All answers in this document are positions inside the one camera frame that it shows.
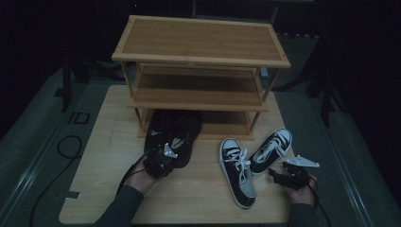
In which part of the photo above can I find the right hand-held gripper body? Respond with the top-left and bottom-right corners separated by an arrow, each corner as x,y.
283,154 -> 321,190

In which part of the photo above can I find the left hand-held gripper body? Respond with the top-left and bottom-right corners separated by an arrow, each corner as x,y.
143,142 -> 179,180

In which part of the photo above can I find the black white canvas sneaker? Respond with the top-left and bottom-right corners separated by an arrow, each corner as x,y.
218,137 -> 258,210
249,127 -> 293,176

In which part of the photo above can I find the wooden shoe rack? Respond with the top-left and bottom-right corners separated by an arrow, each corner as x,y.
111,14 -> 291,142

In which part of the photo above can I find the person's right hand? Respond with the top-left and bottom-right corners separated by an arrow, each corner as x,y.
285,174 -> 318,206

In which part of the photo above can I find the person's left hand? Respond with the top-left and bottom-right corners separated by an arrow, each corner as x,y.
125,157 -> 160,197

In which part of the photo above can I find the black metal stand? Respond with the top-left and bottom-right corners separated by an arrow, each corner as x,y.
305,62 -> 348,127
53,56 -> 96,113

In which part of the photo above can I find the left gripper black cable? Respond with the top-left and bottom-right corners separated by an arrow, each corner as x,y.
116,150 -> 152,195

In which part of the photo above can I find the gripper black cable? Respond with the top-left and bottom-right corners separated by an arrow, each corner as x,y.
116,150 -> 152,195
306,174 -> 332,227

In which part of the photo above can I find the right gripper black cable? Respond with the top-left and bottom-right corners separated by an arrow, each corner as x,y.
306,174 -> 332,227

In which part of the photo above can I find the black floor cable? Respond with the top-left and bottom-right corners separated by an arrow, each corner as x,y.
28,135 -> 83,227

